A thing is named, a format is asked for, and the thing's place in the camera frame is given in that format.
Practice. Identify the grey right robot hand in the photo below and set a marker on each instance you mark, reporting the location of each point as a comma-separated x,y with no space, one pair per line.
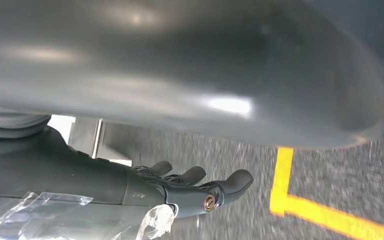
178,66

